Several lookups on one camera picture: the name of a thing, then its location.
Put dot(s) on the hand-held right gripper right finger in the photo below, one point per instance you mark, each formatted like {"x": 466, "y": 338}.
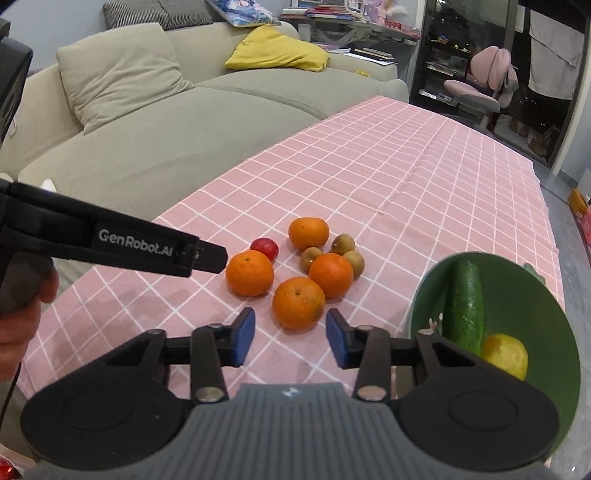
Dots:
{"x": 335, "y": 339}

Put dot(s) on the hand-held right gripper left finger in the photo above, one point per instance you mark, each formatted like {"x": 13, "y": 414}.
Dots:
{"x": 244, "y": 337}

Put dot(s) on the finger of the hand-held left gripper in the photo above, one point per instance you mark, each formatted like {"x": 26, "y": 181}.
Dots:
{"x": 212, "y": 257}

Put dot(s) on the orange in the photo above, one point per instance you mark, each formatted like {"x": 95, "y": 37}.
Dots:
{"x": 298, "y": 303}
{"x": 308, "y": 234}
{"x": 331, "y": 276}
{"x": 249, "y": 273}

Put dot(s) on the red plum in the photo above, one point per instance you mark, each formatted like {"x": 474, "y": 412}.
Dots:
{"x": 265, "y": 249}

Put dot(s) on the brown kiwi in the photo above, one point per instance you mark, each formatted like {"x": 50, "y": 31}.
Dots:
{"x": 310, "y": 258}
{"x": 343, "y": 244}
{"x": 355, "y": 263}

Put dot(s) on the green bowl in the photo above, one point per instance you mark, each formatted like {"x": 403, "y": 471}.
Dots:
{"x": 531, "y": 314}

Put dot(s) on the person's left hand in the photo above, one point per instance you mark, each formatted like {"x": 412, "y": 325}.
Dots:
{"x": 18, "y": 337}

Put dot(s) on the beige sofa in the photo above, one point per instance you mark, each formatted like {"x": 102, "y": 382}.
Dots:
{"x": 161, "y": 138}

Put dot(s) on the green cucumber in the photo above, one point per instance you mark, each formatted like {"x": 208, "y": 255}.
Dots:
{"x": 464, "y": 304}

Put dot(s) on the beige sofa cushion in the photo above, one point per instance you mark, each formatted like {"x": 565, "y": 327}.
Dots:
{"x": 115, "y": 74}

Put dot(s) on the yellow green pear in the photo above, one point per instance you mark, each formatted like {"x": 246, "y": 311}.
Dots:
{"x": 505, "y": 355}

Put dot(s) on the pink checked tablecloth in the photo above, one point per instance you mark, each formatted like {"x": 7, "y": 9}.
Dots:
{"x": 369, "y": 161}

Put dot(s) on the yellow pillow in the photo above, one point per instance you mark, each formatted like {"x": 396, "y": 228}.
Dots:
{"x": 277, "y": 50}

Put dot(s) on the grey striped pillow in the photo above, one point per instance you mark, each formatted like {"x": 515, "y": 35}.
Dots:
{"x": 134, "y": 14}
{"x": 184, "y": 10}

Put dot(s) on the blue printed pillow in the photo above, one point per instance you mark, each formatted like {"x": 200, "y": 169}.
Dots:
{"x": 242, "y": 13}

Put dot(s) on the pinkish red fuzzy cloth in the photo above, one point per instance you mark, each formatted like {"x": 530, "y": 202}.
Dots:
{"x": 5, "y": 470}

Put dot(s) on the papers on desk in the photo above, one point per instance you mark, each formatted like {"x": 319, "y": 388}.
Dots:
{"x": 374, "y": 54}

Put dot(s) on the stack of books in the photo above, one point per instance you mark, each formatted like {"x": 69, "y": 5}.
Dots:
{"x": 323, "y": 13}

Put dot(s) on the pink storage box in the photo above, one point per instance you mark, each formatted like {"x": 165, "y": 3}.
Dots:
{"x": 588, "y": 237}

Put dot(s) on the grey study desk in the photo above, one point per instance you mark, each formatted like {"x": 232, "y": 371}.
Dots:
{"x": 369, "y": 30}

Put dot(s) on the orange box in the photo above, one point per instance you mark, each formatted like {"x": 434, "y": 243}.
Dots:
{"x": 579, "y": 202}

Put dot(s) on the black shelf unit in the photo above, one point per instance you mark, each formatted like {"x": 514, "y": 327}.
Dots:
{"x": 438, "y": 60}

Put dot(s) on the pink desk chair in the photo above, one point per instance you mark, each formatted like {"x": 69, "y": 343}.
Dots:
{"x": 489, "y": 69}

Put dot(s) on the hanging white towel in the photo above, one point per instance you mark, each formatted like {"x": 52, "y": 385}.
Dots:
{"x": 554, "y": 55}

